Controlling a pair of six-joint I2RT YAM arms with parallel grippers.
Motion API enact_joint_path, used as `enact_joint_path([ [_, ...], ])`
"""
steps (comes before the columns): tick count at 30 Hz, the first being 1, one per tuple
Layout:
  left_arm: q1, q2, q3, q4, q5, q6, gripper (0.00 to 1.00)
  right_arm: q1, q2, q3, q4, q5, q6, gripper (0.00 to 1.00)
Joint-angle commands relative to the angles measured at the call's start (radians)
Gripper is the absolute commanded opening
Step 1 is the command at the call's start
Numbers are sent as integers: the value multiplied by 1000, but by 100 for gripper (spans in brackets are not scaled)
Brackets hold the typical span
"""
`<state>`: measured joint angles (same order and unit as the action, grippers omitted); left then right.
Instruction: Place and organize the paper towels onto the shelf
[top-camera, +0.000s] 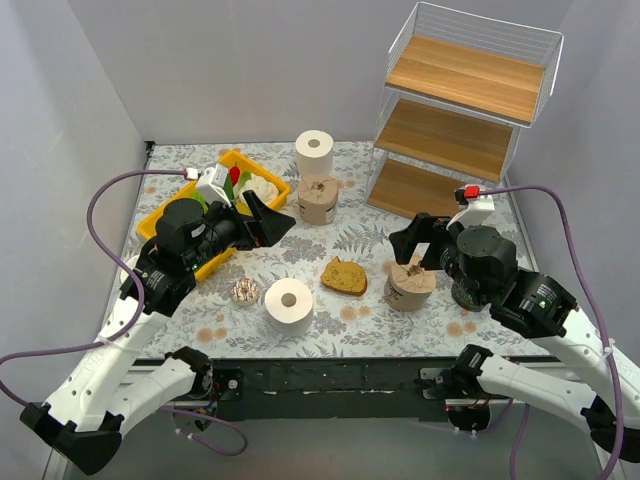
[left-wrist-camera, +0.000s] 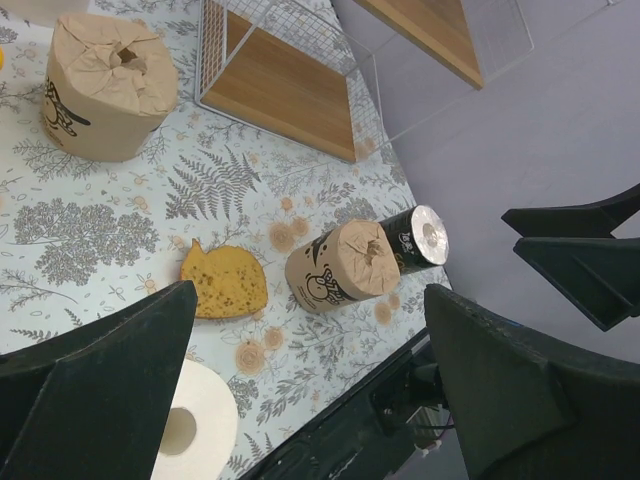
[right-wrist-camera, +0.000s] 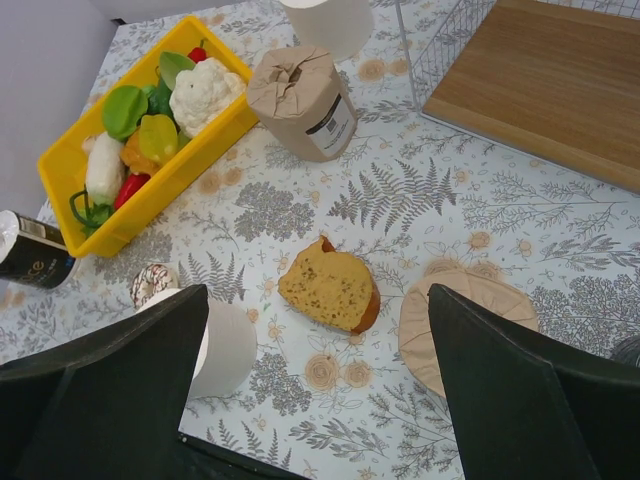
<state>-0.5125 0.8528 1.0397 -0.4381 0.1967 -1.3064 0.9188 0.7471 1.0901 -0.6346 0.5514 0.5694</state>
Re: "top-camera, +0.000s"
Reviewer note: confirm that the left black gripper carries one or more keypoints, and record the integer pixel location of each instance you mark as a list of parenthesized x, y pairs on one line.
[(245, 226)]

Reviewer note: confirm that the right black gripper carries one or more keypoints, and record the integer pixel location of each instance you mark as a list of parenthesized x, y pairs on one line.
[(436, 248)]

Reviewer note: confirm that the brown roll with drawing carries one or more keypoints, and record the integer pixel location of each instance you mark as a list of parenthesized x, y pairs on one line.
[(408, 287)]

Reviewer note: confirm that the brown roll with label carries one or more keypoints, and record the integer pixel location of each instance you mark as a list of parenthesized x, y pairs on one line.
[(317, 199)]

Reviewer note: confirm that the white paper towel roll front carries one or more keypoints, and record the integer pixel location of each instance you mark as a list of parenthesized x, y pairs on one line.
[(289, 305)]

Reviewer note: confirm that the white paper towel roll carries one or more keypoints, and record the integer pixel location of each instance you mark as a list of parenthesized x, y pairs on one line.
[(289, 305), (314, 153)]

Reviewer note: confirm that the white paper towel roll back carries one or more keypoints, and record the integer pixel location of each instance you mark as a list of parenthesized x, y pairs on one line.
[(314, 153)]

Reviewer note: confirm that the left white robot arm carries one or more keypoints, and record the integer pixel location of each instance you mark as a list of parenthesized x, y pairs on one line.
[(87, 417)]

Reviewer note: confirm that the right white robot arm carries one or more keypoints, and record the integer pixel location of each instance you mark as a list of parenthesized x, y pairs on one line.
[(484, 266)]

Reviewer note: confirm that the white cauliflower toy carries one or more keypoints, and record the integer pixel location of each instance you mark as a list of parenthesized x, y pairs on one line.
[(265, 190)]

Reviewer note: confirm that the green leafy vegetable toy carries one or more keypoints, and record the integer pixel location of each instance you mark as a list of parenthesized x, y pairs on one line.
[(231, 191)]

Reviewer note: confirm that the red chili pepper toy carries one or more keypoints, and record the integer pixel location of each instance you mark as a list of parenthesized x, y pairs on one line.
[(235, 173)]

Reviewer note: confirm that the dark wrapped paper roll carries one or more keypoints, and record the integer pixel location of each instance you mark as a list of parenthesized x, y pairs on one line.
[(467, 297)]

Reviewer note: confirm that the cat shaped bread slice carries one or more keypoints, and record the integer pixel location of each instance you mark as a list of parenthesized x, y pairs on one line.
[(345, 277)]

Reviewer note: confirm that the floral table mat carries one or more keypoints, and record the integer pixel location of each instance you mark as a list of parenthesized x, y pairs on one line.
[(343, 325)]

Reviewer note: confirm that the white paper roll left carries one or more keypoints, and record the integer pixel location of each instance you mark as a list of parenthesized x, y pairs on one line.
[(130, 263)]

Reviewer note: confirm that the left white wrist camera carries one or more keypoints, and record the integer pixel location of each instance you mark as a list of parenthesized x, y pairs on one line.
[(210, 184)]

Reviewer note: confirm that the white wire wooden shelf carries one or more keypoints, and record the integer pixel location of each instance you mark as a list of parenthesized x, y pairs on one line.
[(458, 90)]

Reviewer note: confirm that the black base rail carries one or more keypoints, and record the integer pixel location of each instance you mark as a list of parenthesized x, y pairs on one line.
[(322, 388)]

